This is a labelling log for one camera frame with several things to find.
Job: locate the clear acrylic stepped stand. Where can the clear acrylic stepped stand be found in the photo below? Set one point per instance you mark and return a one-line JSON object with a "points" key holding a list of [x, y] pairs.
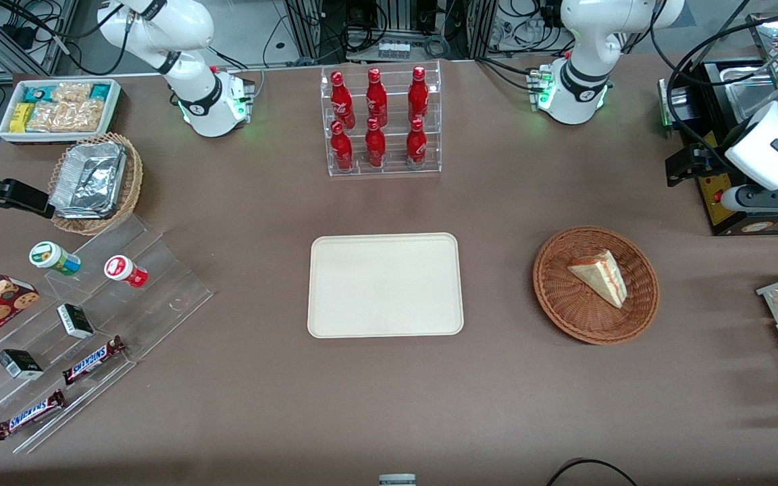
{"points": [[159, 304]]}

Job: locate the light tan wicker basket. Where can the light tan wicker basket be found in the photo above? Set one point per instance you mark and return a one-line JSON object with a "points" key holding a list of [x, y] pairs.
{"points": [[129, 182]]}

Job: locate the small black box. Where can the small black box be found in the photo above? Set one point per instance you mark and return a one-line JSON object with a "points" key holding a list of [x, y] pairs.
{"points": [[75, 321], [19, 364]]}

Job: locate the beige plastic tray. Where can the beige plastic tray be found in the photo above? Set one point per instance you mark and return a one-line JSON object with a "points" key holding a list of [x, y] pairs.
{"points": [[382, 287]]}

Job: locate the Snickers chocolate bar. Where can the Snickers chocolate bar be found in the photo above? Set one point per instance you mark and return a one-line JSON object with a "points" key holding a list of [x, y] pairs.
{"points": [[92, 361], [30, 415]]}

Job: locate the red lid yogurt cup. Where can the red lid yogurt cup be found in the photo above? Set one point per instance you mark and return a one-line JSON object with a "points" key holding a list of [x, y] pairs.
{"points": [[120, 268]]}

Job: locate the white plastic snack bin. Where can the white plastic snack bin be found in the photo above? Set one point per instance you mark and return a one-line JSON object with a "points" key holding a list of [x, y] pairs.
{"points": [[58, 138]]}

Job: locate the triangle sandwich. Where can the triangle sandwich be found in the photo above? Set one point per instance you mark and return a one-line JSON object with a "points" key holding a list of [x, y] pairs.
{"points": [[602, 277]]}

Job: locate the aluminium foil tray stack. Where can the aluminium foil tray stack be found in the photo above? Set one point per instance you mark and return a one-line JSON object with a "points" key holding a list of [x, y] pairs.
{"points": [[88, 179]]}

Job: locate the green lid yogurt cup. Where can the green lid yogurt cup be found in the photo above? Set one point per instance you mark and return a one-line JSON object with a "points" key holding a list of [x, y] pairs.
{"points": [[48, 255]]}

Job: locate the red cola bottle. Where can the red cola bottle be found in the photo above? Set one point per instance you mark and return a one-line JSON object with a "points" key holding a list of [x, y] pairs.
{"points": [[418, 94], [375, 146], [342, 101], [417, 145], [376, 98], [342, 150]]}

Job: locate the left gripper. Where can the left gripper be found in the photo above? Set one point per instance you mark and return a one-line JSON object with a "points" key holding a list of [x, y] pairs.
{"points": [[708, 162]]}

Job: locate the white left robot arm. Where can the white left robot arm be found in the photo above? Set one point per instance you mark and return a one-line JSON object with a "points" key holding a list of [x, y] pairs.
{"points": [[585, 81]]}

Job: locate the small grey white device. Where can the small grey white device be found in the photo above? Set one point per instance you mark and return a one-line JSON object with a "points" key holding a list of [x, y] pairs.
{"points": [[397, 480]]}

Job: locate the clear bag of crackers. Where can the clear bag of crackers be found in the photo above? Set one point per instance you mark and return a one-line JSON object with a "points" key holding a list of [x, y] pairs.
{"points": [[71, 92], [68, 116]]}

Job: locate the stainless steel pan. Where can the stainless steel pan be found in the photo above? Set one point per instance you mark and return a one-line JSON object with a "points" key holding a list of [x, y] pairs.
{"points": [[747, 88]]}

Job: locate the clear acrylic bottle rack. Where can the clear acrylic bottle rack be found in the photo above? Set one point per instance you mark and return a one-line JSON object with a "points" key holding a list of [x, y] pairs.
{"points": [[396, 172]]}

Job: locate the teal snack packet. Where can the teal snack packet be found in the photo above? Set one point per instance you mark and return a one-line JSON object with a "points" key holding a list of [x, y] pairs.
{"points": [[100, 91], [38, 93]]}

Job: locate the yellow snack packet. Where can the yellow snack packet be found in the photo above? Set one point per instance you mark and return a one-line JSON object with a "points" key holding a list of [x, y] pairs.
{"points": [[21, 118]]}

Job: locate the white power strip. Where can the white power strip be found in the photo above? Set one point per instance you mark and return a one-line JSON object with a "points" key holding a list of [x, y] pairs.
{"points": [[394, 50]]}

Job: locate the black hot food warmer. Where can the black hot food warmer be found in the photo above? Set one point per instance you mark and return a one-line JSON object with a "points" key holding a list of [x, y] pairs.
{"points": [[706, 81]]}

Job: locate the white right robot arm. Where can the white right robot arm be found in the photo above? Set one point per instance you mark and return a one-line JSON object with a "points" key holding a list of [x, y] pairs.
{"points": [[200, 101]]}

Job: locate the dark brown wicker basket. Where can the dark brown wicker basket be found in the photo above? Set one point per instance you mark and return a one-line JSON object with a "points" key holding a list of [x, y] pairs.
{"points": [[564, 304]]}

